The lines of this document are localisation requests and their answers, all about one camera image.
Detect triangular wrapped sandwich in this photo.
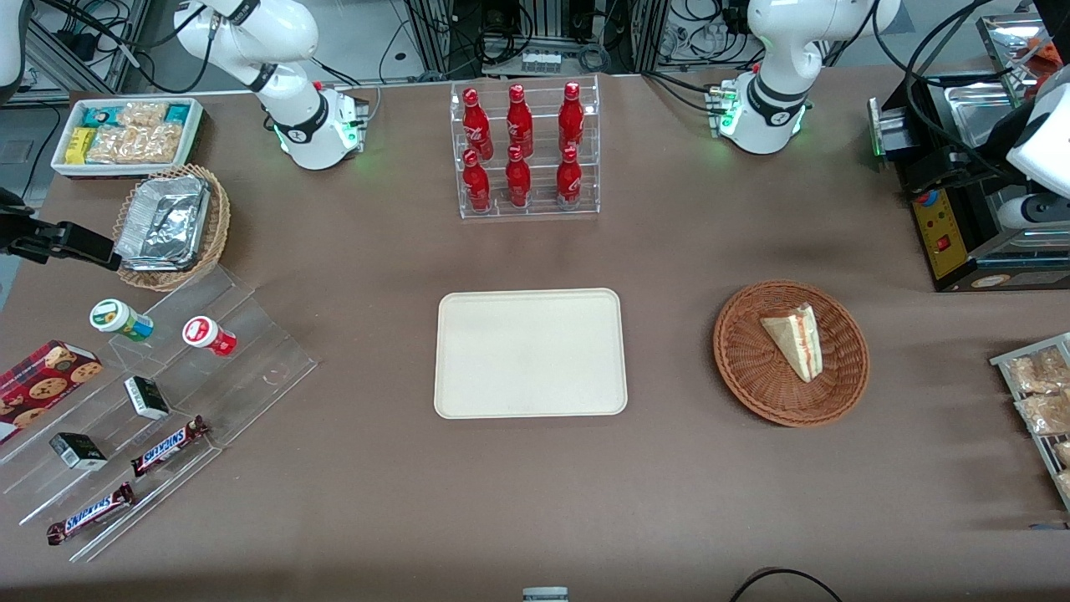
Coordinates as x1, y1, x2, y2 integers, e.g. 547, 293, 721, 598
759, 303, 824, 384

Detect brown wicker basket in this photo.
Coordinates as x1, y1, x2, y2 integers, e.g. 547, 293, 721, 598
712, 279, 871, 428

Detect aluminium foil tray stack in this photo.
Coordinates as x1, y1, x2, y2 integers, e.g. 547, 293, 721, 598
115, 175, 211, 273

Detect white plastic snack bin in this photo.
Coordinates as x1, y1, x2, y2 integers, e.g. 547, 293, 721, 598
50, 97, 206, 179

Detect green lid yogurt cup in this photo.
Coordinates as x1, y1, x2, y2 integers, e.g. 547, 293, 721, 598
89, 298, 155, 343

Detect stainless steel pan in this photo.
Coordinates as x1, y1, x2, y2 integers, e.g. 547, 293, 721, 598
976, 12, 1058, 108
941, 79, 1027, 151

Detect black machine with yellow panel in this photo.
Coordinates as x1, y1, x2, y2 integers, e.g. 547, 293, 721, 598
868, 79, 1070, 293

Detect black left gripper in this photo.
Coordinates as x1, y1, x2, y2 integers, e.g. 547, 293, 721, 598
971, 113, 1032, 195

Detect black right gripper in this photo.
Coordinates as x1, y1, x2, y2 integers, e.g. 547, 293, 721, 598
0, 188, 120, 271

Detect black cable loop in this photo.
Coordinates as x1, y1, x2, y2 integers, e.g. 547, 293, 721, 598
729, 568, 845, 602

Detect thick black cable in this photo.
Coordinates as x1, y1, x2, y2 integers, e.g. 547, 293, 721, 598
869, 0, 1017, 181

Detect red plaid cookie box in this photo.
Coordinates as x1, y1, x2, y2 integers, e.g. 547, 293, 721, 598
0, 339, 104, 446

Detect red lid yogurt cup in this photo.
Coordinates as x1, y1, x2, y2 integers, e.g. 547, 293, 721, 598
182, 316, 237, 358

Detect light wicker basket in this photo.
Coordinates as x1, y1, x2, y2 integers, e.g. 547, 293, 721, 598
113, 164, 232, 293

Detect clear bag of crackers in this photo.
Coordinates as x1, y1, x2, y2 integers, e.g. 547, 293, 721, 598
117, 102, 169, 129
86, 124, 184, 166

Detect red cola bottle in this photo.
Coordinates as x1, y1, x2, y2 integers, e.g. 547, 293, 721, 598
556, 146, 583, 207
462, 149, 492, 212
507, 84, 534, 158
505, 145, 532, 208
462, 87, 494, 161
558, 81, 585, 156

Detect beige rectangular tray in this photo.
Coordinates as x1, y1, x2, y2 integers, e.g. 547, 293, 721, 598
433, 288, 629, 420

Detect clear acrylic bottle rack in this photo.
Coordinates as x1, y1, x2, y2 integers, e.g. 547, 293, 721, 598
450, 74, 601, 221

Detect wire rack tray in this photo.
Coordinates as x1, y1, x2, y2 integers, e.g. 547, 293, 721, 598
990, 332, 1070, 513

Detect small black box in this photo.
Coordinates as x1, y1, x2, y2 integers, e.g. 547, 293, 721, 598
124, 375, 171, 421
49, 431, 109, 472

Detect Snickers chocolate bar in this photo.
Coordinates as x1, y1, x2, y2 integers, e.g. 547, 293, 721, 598
130, 416, 210, 478
46, 482, 136, 546

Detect clear acrylic stepped display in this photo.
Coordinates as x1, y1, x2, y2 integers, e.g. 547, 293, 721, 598
0, 266, 320, 563

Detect aluminium frame rack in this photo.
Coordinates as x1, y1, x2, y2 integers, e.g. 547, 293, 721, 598
407, 0, 670, 80

